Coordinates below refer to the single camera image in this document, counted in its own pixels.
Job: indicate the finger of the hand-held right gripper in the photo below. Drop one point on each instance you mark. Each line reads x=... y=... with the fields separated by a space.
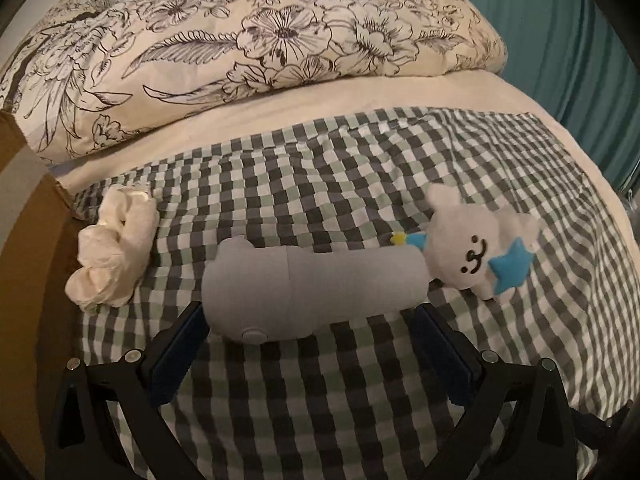
x=600 y=427

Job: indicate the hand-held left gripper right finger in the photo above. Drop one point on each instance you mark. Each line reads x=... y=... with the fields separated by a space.
x=450 y=360

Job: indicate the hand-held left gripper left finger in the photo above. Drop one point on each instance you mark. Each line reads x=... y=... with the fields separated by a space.
x=175 y=357

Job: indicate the cardboard box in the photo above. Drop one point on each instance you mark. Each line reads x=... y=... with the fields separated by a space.
x=35 y=260

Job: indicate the white cat plush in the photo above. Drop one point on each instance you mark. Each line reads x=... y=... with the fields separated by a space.
x=465 y=242

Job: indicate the white crumpled cloth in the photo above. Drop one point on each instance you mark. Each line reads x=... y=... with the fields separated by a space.
x=117 y=250

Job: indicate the green checked cloth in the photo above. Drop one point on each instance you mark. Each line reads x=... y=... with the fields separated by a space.
x=350 y=185

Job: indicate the teal curtain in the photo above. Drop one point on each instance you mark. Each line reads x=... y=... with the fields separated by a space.
x=575 y=60

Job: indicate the floral pillow with brown band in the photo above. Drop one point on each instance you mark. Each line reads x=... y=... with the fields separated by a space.
x=45 y=50

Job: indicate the floral cream duvet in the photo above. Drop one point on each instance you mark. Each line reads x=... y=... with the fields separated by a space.
x=300 y=35

